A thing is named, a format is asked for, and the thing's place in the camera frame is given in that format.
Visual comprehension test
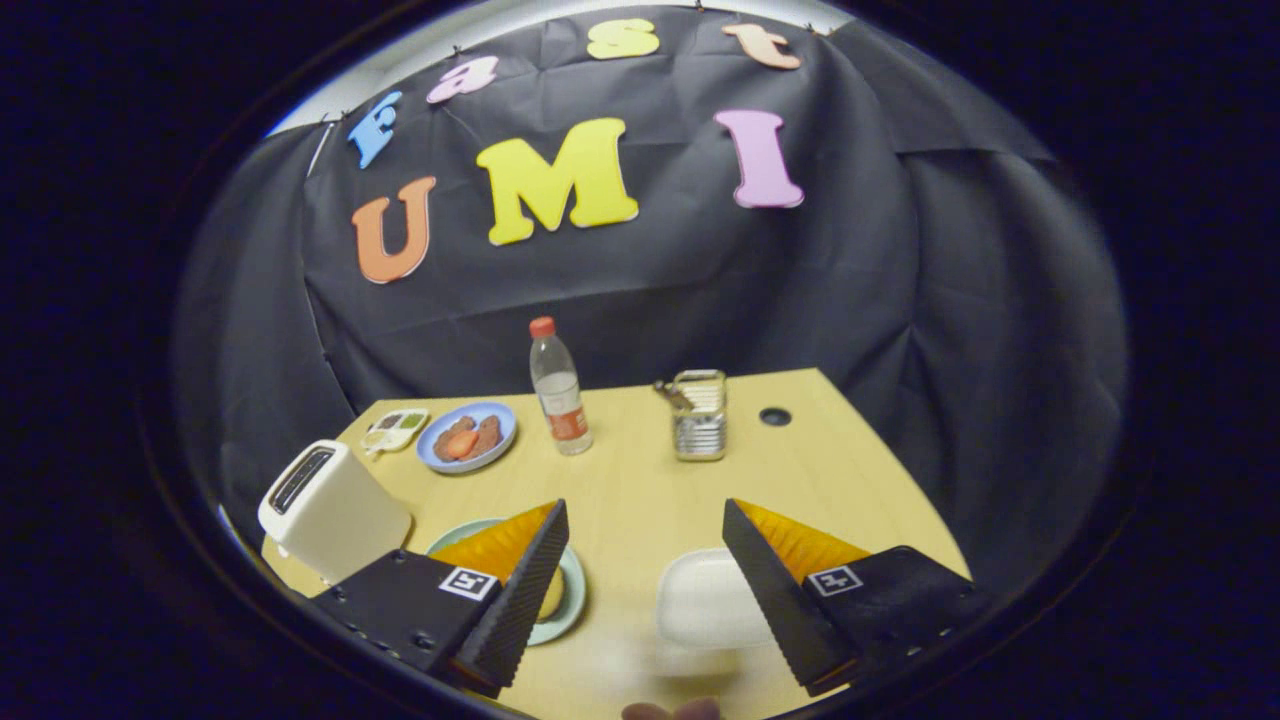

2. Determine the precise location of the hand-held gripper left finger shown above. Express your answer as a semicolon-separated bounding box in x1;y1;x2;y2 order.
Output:
310;498;571;701

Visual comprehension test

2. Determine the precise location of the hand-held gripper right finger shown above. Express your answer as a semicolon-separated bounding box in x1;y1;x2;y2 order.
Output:
722;497;996;699

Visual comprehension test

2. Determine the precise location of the light green plate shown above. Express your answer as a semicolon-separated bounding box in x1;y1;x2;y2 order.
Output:
427;517;588;647

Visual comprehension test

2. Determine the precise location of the small white dish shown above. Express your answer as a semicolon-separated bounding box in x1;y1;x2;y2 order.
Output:
656;547;776;651

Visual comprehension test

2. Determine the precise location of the white toaster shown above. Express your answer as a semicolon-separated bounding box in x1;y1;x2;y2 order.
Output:
257;440;413;586

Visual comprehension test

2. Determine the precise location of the blue plate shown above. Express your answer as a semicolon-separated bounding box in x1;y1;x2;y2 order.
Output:
416;401;518;474

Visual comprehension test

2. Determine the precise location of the clear bottle with red cap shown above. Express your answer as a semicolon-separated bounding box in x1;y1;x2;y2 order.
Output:
529;316;594;457

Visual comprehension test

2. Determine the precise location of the white divided condiment dish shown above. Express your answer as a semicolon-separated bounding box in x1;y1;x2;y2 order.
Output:
360;407;431;459

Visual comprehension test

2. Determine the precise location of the metal wire utensil holder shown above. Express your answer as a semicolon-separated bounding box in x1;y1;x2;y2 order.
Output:
672;369;728;462

